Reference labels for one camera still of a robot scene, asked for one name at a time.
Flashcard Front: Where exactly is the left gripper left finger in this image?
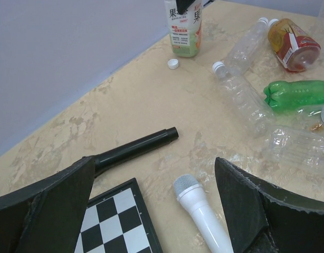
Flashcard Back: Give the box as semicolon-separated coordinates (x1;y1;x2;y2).
0;157;95;252

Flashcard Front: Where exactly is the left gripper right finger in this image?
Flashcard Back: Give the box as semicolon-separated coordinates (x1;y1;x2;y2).
215;157;324;252

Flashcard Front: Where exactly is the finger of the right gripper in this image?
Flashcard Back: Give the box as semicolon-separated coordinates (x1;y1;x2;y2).
175;0;215;11

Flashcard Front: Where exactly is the white label tea bottle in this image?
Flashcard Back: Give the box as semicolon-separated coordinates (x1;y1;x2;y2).
164;1;203;57

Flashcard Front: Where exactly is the white bottle cap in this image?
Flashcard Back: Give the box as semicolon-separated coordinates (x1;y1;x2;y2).
167;59;179;70

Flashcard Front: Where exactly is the Pepsi label clear bottle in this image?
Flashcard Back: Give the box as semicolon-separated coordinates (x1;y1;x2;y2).
297;104;324;133

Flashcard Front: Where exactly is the green plastic bottle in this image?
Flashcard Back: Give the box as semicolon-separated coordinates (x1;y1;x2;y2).
263;80;324;113

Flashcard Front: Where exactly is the red label tea bottle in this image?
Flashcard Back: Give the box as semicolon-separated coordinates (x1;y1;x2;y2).
268;18;321;72

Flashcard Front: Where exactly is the black white chessboard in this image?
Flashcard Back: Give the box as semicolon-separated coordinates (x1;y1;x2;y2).
74;178;162;253

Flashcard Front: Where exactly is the white microphone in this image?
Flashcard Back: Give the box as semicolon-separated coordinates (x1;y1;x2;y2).
173;174;233;252

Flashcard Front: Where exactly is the black microphone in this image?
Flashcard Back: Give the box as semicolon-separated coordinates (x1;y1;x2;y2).
93;127;179;178

